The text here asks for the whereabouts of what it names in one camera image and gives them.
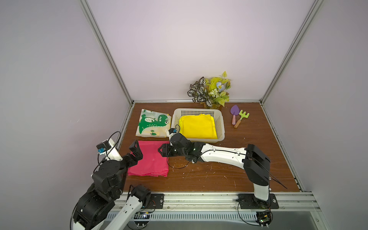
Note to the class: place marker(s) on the green toy rake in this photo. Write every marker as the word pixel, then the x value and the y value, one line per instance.
pixel 243 115

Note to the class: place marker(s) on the aluminium front rail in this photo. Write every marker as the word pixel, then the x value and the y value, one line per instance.
pixel 226 201

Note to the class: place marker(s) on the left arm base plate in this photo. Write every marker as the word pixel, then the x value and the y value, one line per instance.
pixel 153 201

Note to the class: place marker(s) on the circuit board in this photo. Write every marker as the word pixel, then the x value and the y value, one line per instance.
pixel 141 220
pixel 264 218

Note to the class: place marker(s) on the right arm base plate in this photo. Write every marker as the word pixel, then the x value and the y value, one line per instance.
pixel 249 201

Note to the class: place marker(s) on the green dinosaur folded raincoat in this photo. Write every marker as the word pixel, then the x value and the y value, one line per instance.
pixel 153 124

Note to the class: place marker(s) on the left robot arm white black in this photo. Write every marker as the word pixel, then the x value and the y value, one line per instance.
pixel 94 206

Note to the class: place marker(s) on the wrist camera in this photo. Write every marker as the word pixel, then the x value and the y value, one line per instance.
pixel 109 150
pixel 172 132

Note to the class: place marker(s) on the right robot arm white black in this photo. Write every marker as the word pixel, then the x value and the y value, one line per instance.
pixel 254 162

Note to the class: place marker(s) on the plain yellow raincoat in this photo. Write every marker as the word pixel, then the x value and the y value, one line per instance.
pixel 198 127

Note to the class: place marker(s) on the artificial potted plant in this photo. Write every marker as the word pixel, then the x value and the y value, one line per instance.
pixel 212 92

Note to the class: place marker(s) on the purple toy trowel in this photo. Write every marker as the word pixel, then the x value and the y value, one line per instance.
pixel 234 111

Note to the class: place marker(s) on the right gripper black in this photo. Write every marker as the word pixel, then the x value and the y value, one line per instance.
pixel 168 149

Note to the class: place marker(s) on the right circuit board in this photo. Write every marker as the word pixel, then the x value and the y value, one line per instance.
pixel 264 218

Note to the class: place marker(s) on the pink raincoat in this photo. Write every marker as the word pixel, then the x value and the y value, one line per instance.
pixel 152 164

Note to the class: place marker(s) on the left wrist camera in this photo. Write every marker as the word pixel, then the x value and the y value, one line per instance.
pixel 109 150

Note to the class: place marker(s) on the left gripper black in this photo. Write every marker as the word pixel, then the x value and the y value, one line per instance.
pixel 137 154

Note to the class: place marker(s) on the left circuit board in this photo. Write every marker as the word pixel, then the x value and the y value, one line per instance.
pixel 141 220

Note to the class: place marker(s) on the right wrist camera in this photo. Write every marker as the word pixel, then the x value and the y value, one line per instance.
pixel 172 132

